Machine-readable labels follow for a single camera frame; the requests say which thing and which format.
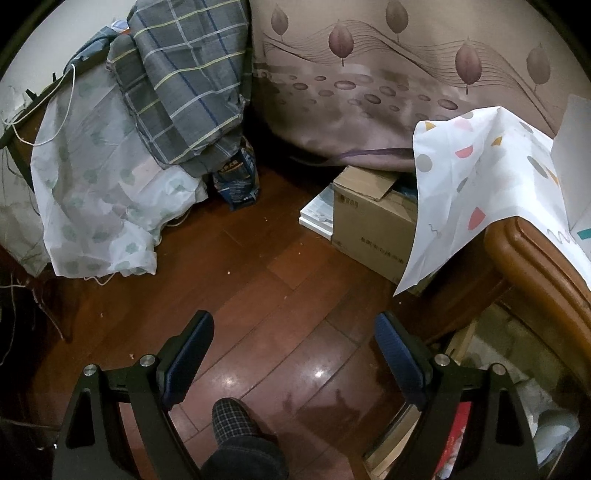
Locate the person's plaid slipper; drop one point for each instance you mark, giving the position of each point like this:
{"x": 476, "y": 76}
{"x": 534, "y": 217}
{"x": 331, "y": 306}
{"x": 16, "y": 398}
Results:
{"x": 235, "y": 420}

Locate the red packet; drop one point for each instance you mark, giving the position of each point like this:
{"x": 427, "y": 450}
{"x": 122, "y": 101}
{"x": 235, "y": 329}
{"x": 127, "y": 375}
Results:
{"x": 455, "y": 434}

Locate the grey plaid cloth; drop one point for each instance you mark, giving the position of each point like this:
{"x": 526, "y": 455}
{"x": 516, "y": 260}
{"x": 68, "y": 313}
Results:
{"x": 184, "y": 83}

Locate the light grey underwear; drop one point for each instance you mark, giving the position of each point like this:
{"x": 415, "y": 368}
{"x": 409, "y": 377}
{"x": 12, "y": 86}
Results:
{"x": 558, "y": 429}

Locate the brown cardboard box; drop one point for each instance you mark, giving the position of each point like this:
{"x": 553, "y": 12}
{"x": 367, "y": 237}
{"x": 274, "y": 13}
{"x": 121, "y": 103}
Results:
{"x": 369, "y": 221}

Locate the dark metal bar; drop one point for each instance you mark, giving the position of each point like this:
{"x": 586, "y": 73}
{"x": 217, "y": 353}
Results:
{"x": 41, "y": 104}

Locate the white crumpled cloth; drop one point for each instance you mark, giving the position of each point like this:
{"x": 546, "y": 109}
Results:
{"x": 531, "y": 397}

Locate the white flat boxes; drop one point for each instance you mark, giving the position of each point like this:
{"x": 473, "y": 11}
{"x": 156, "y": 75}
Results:
{"x": 316, "y": 214}

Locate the brown wooden nightstand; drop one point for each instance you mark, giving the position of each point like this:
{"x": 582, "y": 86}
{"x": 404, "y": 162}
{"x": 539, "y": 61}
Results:
{"x": 531, "y": 258}

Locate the blue printed packet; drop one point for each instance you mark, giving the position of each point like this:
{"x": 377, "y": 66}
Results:
{"x": 235, "y": 180}

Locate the person's dark trouser leg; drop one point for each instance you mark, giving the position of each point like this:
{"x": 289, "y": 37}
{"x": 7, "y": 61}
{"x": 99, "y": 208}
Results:
{"x": 244, "y": 461}

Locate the blue cloth bag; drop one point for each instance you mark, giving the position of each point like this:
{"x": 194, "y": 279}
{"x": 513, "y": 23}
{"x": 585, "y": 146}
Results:
{"x": 108, "y": 39}

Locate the brown leaf print curtain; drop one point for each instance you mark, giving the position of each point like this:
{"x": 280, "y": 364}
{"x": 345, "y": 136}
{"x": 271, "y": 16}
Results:
{"x": 369, "y": 92}

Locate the white floral print sheet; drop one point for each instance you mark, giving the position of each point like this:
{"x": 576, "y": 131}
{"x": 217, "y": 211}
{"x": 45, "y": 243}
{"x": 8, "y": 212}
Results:
{"x": 92, "y": 184}

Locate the white patterned table cover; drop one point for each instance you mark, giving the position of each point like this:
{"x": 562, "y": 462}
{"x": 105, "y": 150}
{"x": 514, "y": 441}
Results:
{"x": 485, "y": 175}

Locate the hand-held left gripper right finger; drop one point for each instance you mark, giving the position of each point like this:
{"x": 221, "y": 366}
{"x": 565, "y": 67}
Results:
{"x": 399, "y": 360}

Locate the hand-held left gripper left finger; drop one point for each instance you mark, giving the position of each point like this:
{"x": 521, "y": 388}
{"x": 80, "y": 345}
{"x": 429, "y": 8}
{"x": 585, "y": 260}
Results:
{"x": 191, "y": 355}

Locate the brown wooden drawer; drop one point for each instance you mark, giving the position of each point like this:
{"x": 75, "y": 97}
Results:
{"x": 503, "y": 332}

